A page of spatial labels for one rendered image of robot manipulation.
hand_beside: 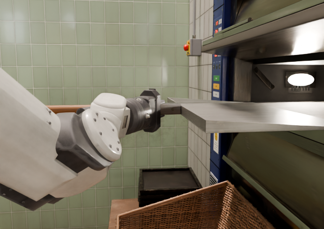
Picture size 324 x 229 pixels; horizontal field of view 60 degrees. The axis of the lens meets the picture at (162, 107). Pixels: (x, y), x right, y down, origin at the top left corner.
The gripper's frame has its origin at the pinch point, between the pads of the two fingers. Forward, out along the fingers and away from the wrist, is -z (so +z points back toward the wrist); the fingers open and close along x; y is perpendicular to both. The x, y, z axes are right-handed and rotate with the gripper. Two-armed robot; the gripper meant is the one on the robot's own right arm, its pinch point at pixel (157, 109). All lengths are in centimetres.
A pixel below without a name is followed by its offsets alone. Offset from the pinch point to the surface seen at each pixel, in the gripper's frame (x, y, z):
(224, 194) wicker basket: 40, 11, -39
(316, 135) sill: 4.2, 41.9, -2.8
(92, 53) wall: -24, -96, -82
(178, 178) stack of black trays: 42, -16, -51
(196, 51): -24, -22, -91
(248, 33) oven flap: -20.4, 25.4, -0.8
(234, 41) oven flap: -19.6, 20.2, -8.1
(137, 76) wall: -8, -71, -100
